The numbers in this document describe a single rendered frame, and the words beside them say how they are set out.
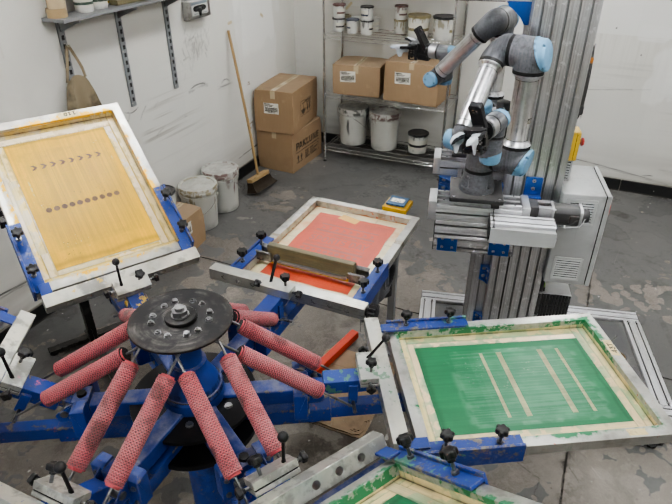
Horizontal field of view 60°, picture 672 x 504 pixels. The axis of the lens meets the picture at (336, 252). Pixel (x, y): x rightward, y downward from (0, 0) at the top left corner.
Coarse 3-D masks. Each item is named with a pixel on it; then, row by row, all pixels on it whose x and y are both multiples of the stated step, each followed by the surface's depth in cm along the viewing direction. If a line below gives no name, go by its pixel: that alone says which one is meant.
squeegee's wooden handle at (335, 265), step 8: (272, 248) 252; (280, 248) 250; (288, 248) 249; (296, 248) 249; (272, 256) 254; (280, 256) 252; (288, 256) 250; (296, 256) 248; (304, 256) 246; (312, 256) 245; (320, 256) 243; (328, 256) 243; (304, 264) 248; (312, 264) 247; (320, 264) 245; (328, 264) 243; (336, 264) 241; (344, 264) 240; (352, 264) 238; (336, 272) 243; (344, 272) 242; (352, 272) 240
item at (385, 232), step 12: (360, 228) 285; (372, 228) 285; (384, 228) 285; (384, 240) 275; (372, 252) 266; (360, 264) 258; (312, 276) 249; (324, 276) 249; (324, 288) 242; (336, 288) 242; (348, 288) 242
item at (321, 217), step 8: (320, 216) 296; (328, 216) 296; (336, 216) 296; (312, 224) 288; (320, 224) 288; (336, 224) 288; (344, 224) 288; (352, 224) 288; (304, 232) 282; (312, 232) 282; (296, 240) 275; (304, 240) 275; (272, 264) 258; (264, 272) 252; (280, 272) 252; (288, 272) 252; (296, 272) 252; (304, 272) 252; (296, 280) 247; (304, 280) 247
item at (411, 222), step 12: (312, 204) 300; (324, 204) 302; (336, 204) 299; (348, 204) 299; (300, 216) 290; (372, 216) 294; (384, 216) 291; (396, 216) 288; (408, 216) 288; (288, 228) 280; (408, 228) 278; (276, 240) 271; (396, 240) 268; (396, 252) 260; (252, 264) 255
